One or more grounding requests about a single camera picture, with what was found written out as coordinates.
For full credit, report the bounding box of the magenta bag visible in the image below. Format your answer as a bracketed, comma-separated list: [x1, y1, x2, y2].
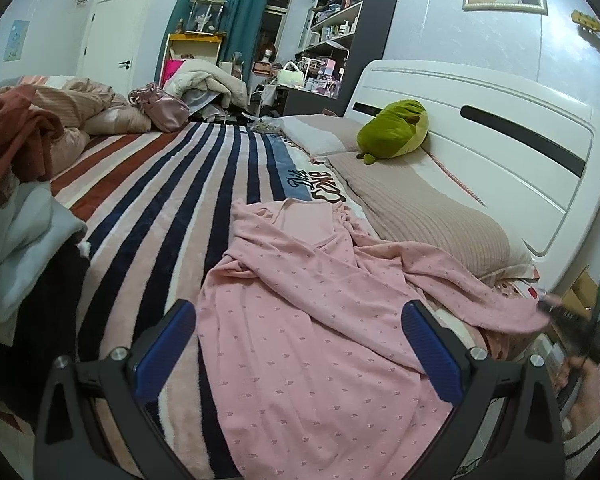
[161, 58, 188, 86]

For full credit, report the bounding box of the black garment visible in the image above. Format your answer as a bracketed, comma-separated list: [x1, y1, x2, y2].
[0, 245, 91, 421]

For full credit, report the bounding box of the white door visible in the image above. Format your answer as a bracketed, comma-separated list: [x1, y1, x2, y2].
[77, 0, 153, 93]

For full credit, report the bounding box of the person's right hand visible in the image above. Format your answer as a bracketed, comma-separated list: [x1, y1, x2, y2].
[569, 359, 600, 428]

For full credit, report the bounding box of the wig head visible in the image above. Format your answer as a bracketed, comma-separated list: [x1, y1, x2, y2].
[254, 42, 276, 73]

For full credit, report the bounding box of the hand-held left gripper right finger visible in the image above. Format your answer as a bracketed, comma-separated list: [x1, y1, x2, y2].
[401, 300, 567, 480]

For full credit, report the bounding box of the white handbag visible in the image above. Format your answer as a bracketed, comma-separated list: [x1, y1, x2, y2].
[277, 61, 306, 86]

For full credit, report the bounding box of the window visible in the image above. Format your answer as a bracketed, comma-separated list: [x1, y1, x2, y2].
[260, 0, 298, 61]

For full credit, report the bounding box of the glass display case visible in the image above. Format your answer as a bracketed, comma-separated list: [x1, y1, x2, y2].
[187, 0, 227, 36]

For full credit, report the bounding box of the beige ribbed pillow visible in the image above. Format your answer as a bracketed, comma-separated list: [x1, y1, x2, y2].
[327, 147, 536, 286]

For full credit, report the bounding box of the cream comforter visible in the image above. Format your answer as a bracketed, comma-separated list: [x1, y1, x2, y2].
[165, 59, 250, 108]

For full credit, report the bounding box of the dark bookshelf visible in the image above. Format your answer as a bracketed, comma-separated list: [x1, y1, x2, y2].
[282, 0, 402, 117]

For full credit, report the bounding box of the striped fleece blanket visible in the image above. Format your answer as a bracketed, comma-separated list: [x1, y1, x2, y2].
[50, 121, 486, 480]

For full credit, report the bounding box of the white bed headboard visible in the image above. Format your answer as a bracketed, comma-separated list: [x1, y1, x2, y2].
[342, 59, 600, 306]

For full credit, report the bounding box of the yellow guitar headstock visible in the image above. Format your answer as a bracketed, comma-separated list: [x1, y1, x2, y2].
[571, 9, 600, 33]

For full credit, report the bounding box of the yellow cabinet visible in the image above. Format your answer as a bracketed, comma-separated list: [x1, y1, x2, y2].
[164, 32, 227, 86]

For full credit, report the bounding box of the pink dotted garment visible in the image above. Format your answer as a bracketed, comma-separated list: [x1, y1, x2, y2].
[196, 197, 556, 480]

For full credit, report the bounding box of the pink braided cord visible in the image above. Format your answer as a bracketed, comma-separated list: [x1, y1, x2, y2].
[427, 151, 483, 207]

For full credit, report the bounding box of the person's right forearm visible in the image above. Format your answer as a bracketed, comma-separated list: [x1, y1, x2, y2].
[562, 416, 600, 480]

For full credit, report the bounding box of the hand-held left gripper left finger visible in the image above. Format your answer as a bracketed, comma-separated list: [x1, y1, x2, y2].
[32, 299, 201, 480]

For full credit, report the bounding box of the small wall poster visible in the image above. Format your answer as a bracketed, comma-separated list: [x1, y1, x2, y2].
[5, 20, 31, 61]

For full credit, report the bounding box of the clear plastic bag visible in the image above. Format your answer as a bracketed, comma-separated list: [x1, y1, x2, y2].
[250, 115, 284, 134]

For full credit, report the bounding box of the red-brown garment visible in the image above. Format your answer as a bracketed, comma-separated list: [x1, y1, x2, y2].
[0, 85, 66, 206]

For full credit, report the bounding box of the white and beige pillow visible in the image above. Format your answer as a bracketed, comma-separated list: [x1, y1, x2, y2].
[278, 114, 368, 158]

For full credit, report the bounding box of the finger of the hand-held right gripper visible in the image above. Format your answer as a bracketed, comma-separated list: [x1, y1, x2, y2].
[536, 295, 588, 332]

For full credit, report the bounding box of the pink striped duvet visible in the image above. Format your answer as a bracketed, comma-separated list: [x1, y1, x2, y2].
[0, 75, 153, 171]

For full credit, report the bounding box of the teal curtain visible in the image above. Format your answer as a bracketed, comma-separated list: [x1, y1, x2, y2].
[166, 0, 278, 68]

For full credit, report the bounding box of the pink satin bag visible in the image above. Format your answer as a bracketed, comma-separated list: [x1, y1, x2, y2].
[128, 82, 191, 133]

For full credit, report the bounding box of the green plush toy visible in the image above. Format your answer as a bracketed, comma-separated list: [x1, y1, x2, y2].
[356, 100, 429, 166]

